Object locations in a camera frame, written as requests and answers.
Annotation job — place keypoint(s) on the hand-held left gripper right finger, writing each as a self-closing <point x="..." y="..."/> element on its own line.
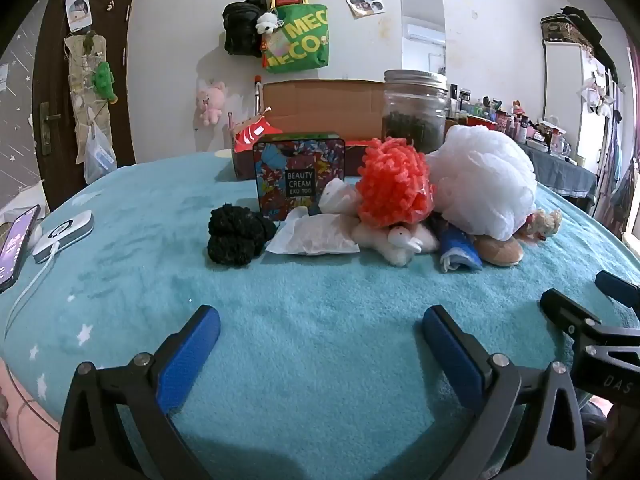
<point x="450" y="355"/>

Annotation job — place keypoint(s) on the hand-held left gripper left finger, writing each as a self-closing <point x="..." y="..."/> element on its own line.
<point x="187" y="355"/>

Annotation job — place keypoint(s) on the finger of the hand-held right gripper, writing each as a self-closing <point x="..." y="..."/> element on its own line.
<point x="620" y="287"/>
<point x="565" y="310"/>

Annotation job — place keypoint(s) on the brown powder puff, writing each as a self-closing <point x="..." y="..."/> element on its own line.
<point x="500" y="252"/>

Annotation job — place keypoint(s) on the white plush toy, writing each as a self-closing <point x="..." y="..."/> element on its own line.
<point x="406" y="250"/>

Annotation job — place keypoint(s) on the black fuzzy scrunchie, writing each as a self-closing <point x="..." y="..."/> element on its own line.
<point x="235" y="235"/>

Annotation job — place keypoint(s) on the white mesh bath loofah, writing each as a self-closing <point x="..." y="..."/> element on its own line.
<point x="480" y="175"/>

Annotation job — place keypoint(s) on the orange mesh sponge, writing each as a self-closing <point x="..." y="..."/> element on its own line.
<point x="395" y="180"/>

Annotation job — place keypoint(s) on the white pouch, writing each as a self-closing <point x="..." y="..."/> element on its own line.
<point x="340" y="195"/>

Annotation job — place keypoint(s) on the cardboard box red lining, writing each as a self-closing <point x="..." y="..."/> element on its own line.
<point x="320" y="105"/>

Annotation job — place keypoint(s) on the hanging clothes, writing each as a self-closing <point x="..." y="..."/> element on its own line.
<point x="622" y="190"/>

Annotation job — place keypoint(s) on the table with dark cloth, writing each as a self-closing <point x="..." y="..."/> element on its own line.
<point x="565" y="175"/>

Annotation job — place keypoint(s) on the white tissue paper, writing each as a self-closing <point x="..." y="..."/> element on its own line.
<point x="315" y="237"/>

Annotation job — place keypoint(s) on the white power bank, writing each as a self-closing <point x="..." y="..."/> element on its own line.
<point x="62" y="232"/>

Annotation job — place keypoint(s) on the smartphone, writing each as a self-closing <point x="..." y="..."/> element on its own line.
<point x="15" y="250"/>

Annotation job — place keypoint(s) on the row of cosmetics bottles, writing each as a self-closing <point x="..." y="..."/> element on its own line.
<point x="500" y="115"/>

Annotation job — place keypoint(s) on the white wardrobe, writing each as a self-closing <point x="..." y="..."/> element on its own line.
<point x="562" y="90"/>

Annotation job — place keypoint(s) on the colourful patterned tin box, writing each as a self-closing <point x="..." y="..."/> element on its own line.
<point x="300" y="175"/>

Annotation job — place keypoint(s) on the clear plastic bag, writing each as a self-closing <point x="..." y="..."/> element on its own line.
<point x="99" y="157"/>

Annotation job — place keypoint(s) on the glass jar dark contents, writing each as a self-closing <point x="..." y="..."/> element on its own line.
<point x="415" y="110"/>

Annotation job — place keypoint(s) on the light pink plush toy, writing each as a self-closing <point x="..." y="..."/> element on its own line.
<point x="212" y="102"/>

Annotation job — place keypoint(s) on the black clothes pile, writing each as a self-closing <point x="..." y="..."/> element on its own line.
<point x="595" y="35"/>

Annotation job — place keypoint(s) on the metal pole orange tip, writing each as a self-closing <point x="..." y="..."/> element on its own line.
<point x="258" y="95"/>

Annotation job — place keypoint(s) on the beige hanging organiser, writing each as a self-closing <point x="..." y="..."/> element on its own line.
<point x="82" y="85"/>

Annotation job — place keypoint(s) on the green plush toy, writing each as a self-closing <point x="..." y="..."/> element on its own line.
<point x="104" y="77"/>

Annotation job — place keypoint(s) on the dark brown door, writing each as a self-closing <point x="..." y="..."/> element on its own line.
<point x="55" y="85"/>

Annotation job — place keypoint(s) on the black hanging bag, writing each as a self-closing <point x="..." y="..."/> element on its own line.
<point x="240" y="27"/>

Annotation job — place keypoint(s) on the green tote bag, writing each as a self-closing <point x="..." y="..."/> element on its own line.
<point x="300" y="40"/>

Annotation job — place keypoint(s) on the white panda plush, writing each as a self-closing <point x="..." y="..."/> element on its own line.
<point x="267" y="22"/>

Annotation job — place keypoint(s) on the white paper on door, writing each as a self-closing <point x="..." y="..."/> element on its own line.
<point x="79" y="10"/>

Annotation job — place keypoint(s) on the wall mirror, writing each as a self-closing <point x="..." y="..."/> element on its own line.
<point x="422" y="15"/>

